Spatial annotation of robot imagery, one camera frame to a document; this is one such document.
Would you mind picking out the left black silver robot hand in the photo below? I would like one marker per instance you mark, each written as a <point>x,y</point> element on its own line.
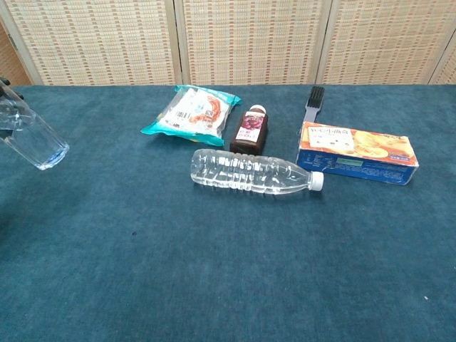
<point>4,82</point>

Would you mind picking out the small transparent water bottle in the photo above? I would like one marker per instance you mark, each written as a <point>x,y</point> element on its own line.
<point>39,142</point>

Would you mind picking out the dark juice bottle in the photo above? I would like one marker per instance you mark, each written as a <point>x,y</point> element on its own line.
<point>251,132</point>

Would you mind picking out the large ribbed water bottle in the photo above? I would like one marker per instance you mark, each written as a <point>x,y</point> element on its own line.
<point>249,172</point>

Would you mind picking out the brown woven screen panel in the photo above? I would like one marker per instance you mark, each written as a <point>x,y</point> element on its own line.
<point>10,64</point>

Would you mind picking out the beige woven screen panel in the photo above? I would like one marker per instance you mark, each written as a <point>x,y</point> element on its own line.
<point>99,42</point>
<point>384,42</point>
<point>447,71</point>
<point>253,42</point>

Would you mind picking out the teal white snack bag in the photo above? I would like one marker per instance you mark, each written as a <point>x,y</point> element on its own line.
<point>192,114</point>

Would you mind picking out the blue felt table cover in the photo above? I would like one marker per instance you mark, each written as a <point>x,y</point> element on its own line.
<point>213,256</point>

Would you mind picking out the orange blue cookie box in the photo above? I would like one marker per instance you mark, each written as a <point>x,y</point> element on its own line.
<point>356,153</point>

